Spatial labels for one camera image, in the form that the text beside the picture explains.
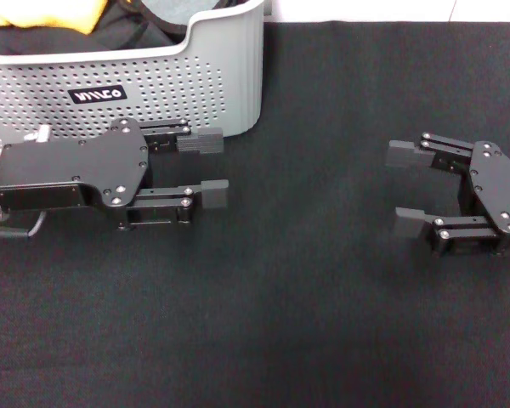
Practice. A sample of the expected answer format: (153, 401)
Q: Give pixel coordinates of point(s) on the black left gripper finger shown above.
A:
(200, 142)
(214, 194)

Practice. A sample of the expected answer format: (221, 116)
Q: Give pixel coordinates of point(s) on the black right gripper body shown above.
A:
(497, 187)

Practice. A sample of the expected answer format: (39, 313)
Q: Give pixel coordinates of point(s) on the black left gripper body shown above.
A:
(68, 170)

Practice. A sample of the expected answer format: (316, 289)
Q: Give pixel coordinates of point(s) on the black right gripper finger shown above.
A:
(410, 223)
(404, 155)

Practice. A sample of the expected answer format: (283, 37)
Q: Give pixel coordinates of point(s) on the yellow towel with black trim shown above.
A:
(38, 13)

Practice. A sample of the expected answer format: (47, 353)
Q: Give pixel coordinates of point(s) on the grey perforated plastic storage box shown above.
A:
(153, 85)

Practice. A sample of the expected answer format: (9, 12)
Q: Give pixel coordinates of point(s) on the grey towel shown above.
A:
(183, 10)

